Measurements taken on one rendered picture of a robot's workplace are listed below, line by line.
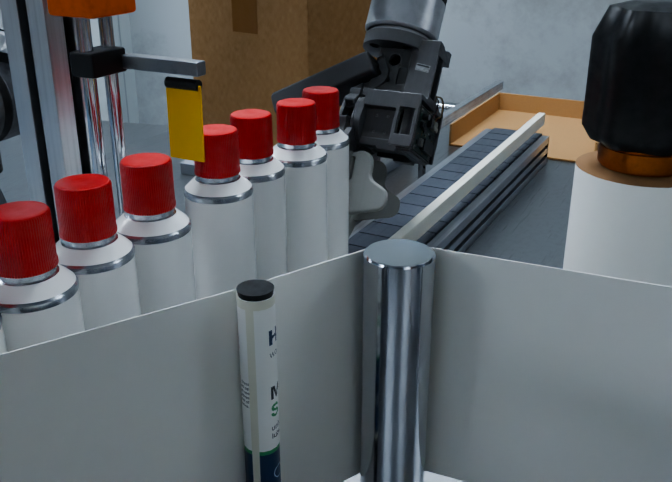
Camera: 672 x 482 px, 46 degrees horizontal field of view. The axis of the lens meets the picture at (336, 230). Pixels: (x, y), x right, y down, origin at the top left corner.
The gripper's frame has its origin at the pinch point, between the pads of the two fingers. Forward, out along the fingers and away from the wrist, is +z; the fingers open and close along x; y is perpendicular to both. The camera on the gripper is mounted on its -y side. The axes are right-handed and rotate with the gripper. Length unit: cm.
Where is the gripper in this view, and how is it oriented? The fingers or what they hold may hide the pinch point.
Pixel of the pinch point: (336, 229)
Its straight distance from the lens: 79.5
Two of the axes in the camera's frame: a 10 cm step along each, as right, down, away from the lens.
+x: 4.0, 1.7, 9.0
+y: 8.9, 1.7, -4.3
